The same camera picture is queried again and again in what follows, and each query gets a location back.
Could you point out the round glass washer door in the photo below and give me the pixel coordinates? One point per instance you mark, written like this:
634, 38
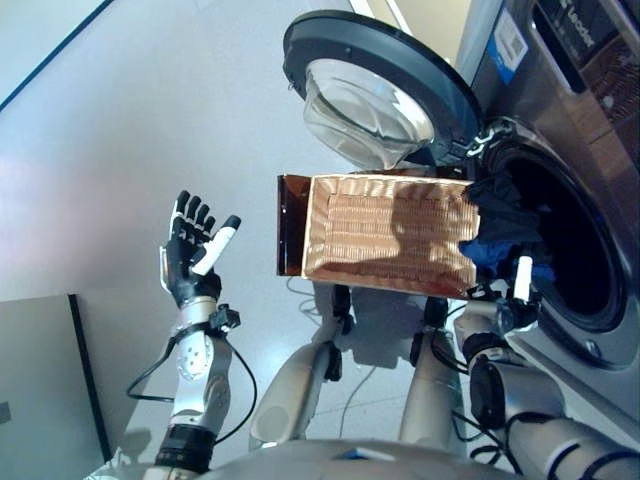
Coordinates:
375, 60

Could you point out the dark grey washing machine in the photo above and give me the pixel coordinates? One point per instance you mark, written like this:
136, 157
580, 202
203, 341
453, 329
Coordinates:
560, 100

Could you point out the dark brown wooden stool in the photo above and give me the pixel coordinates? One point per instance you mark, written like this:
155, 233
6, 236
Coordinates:
292, 225

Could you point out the black garment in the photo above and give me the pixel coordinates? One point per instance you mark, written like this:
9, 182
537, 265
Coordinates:
505, 210

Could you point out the blue energy label sticker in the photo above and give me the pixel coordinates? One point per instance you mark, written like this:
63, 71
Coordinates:
507, 45

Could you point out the blue garment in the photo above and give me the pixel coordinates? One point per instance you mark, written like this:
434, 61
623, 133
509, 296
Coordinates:
485, 255

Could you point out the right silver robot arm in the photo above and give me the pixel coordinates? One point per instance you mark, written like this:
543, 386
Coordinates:
525, 395

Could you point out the dark flat panel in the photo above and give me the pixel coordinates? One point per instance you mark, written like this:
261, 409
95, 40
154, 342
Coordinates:
40, 375

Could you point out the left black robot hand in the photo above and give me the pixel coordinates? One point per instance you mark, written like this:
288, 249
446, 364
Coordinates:
182, 270

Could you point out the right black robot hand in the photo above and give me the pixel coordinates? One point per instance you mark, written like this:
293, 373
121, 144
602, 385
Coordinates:
520, 312

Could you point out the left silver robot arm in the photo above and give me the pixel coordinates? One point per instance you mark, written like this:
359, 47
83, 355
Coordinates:
200, 360

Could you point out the grey robot torso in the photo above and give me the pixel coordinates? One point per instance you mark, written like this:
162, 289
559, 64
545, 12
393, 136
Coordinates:
350, 462

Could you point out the brown wicker laundry basket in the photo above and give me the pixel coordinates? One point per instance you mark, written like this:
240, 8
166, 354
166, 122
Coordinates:
360, 230

